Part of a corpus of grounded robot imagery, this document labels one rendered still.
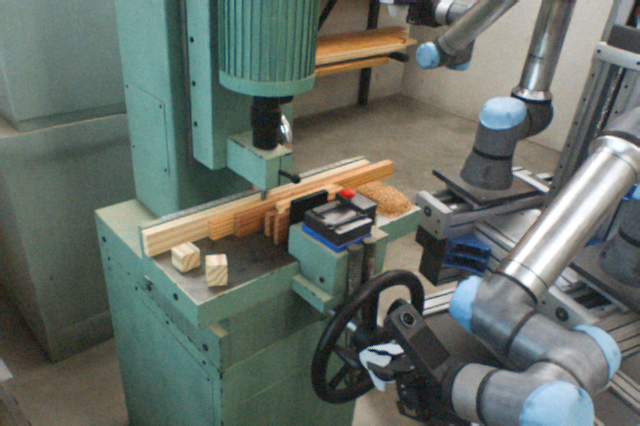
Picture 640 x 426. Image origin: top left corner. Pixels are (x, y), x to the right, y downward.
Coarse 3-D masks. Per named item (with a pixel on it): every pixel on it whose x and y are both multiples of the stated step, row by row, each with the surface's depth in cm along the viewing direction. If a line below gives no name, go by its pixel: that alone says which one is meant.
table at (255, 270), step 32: (384, 224) 120; (416, 224) 129; (160, 256) 104; (256, 256) 106; (288, 256) 107; (160, 288) 104; (192, 288) 96; (224, 288) 97; (256, 288) 101; (288, 288) 107; (320, 288) 104; (192, 320) 96
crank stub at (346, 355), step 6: (336, 348) 91; (342, 348) 91; (342, 354) 90; (348, 354) 90; (354, 354) 90; (342, 360) 90; (348, 360) 89; (354, 360) 89; (360, 360) 89; (354, 366) 88; (360, 366) 89
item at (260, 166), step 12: (252, 132) 114; (228, 144) 112; (240, 144) 109; (252, 144) 109; (228, 156) 114; (240, 156) 110; (252, 156) 107; (264, 156) 105; (276, 156) 105; (288, 156) 107; (240, 168) 112; (252, 168) 108; (264, 168) 105; (276, 168) 106; (288, 168) 109; (252, 180) 110; (264, 180) 106; (276, 180) 108; (288, 180) 110
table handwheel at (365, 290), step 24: (360, 288) 92; (384, 288) 93; (408, 288) 101; (336, 312) 91; (336, 336) 90; (360, 336) 100; (384, 336) 99; (312, 360) 93; (312, 384) 95; (336, 384) 99; (360, 384) 107
